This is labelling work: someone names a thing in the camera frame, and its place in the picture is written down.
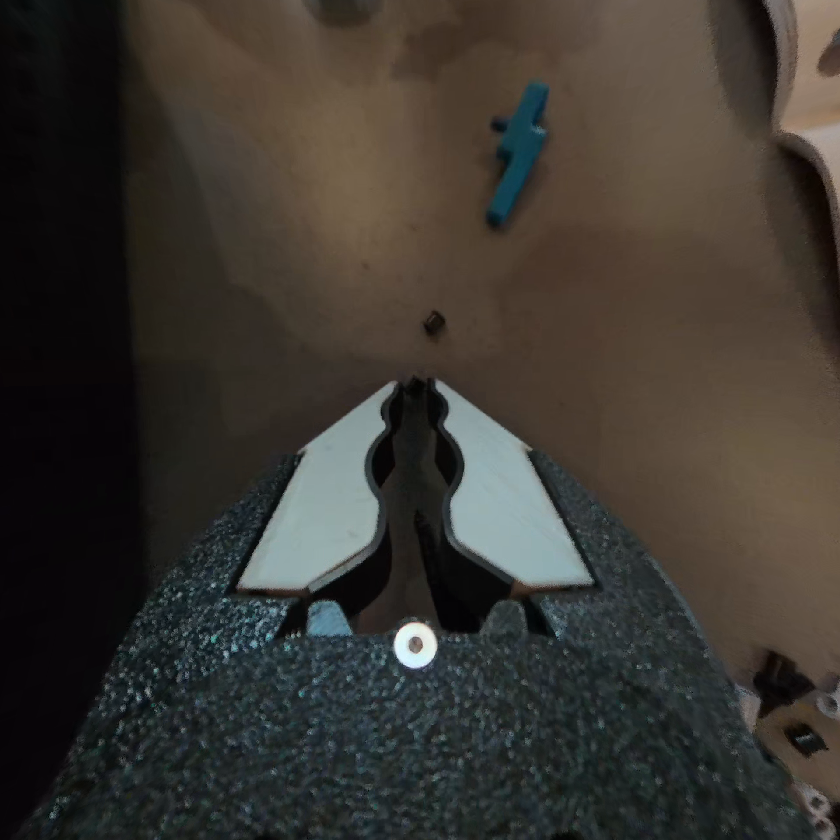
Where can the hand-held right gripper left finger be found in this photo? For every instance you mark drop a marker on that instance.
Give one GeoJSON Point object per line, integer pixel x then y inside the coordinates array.
{"type": "Point", "coordinates": [315, 525]}

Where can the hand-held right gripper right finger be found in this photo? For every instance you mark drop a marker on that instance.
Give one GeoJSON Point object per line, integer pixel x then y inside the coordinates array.
{"type": "Point", "coordinates": [518, 525]}

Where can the blue beam with holes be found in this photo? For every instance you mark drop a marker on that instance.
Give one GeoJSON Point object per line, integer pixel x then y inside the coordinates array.
{"type": "Point", "coordinates": [522, 151]}

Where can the grey desk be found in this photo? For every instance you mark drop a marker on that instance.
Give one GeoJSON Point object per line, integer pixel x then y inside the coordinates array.
{"type": "Point", "coordinates": [295, 229]}

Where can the small black peg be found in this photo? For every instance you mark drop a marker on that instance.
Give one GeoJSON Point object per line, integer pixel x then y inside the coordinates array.
{"type": "Point", "coordinates": [434, 323]}

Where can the black perforated chair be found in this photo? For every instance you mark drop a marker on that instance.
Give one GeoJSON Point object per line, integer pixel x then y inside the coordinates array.
{"type": "Point", "coordinates": [59, 394]}

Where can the pile of small building pieces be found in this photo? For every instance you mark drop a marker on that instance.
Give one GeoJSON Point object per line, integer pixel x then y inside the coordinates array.
{"type": "Point", "coordinates": [794, 722]}

